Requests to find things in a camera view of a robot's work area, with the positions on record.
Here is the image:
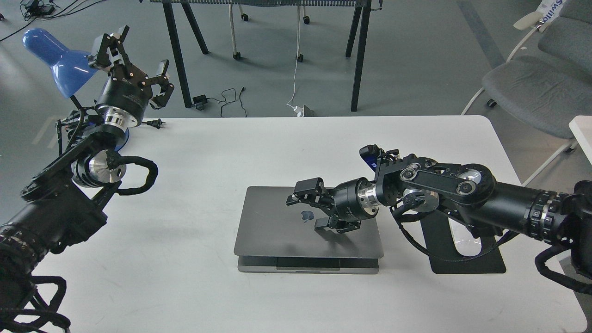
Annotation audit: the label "black power plug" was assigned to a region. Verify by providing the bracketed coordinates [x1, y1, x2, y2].
[142, 118, 166, 130]

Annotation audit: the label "black cables on floor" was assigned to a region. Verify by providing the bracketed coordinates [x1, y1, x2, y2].
[0, 0, 107, 43]

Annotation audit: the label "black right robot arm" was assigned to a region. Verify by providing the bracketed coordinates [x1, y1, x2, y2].
[286, 145, 592, 295]

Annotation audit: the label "blue desk lamp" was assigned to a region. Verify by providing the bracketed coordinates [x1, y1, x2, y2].
[23, 28, 97, 110]

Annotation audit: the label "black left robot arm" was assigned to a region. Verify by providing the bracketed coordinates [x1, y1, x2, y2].
[0, 26, 175, 333]

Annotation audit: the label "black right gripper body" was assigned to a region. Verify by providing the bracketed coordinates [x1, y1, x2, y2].
[328, 179, 379, 222]

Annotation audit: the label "black-legged background table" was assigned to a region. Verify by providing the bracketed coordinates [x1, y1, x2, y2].
[141, 0, 383, 112]

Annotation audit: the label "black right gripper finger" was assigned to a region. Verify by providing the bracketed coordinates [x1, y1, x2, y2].
[314, 216, 361, 233]
[286, 178, 334, 207]

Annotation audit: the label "grey laptop computer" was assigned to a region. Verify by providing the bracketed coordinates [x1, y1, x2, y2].
[234, 186, 383, 274]

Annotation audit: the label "white computer mouse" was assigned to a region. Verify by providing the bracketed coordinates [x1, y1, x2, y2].
[453, 235, 482, 257]

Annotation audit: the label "grey office chair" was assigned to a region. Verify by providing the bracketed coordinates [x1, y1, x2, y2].
[481, 0, 592, 186]

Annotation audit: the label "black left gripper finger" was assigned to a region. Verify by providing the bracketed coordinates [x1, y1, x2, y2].
[146, 60, 175, 110]
[87, 26, 148, 85]

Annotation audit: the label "black mouse pad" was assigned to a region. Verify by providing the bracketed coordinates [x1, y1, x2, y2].
[420, 212, 506, 274]

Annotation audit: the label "white-legged wheeled chair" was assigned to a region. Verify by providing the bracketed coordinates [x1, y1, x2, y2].
[228, 0, 309, 66]

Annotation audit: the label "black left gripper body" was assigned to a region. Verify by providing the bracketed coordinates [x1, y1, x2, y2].
[97, 74, 152, 128]

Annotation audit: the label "white charging cable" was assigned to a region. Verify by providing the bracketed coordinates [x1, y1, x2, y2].
[286, 6, 304, 113]

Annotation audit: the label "black power adapter with cable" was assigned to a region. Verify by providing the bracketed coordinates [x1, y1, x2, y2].
[191, 87, 248, 118]

